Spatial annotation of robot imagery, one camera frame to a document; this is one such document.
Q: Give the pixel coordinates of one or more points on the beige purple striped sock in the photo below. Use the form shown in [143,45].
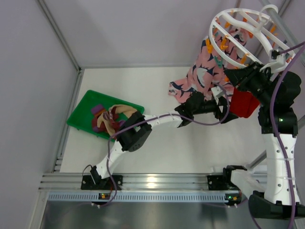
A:
[113,125]

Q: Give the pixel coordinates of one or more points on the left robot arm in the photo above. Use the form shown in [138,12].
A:
[136,130]

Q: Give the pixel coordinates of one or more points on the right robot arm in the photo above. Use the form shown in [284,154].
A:
[279,198]

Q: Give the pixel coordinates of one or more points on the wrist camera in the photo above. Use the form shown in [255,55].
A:
[217,92]
[277,62]

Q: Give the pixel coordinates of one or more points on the red sock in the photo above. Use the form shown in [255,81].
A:
[243,104]

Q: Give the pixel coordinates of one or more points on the maroon purple orange sock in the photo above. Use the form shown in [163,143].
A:
[100,111]

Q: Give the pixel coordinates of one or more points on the metal hanger stand pole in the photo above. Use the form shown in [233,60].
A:
[280,23]

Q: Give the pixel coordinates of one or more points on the white round clip hanger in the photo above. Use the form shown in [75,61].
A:
[231,29]

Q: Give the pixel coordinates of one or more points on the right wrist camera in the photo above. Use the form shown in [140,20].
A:
[277,62]

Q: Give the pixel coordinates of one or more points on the green plastic tray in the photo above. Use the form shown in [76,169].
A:
[82,118]

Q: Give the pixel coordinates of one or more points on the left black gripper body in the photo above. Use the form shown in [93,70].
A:
[220,109]

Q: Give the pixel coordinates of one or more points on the pink shark print shorts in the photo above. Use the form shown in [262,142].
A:
[204,72]

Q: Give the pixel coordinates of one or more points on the teal clothes peg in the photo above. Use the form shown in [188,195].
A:
[218,61]

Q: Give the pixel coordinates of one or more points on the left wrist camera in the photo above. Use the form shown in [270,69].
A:
[217,92]

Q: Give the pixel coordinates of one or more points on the aluminium mounting rail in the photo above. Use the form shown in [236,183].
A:
[194,188]

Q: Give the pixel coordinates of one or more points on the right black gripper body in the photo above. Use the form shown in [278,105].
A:
[241,78]

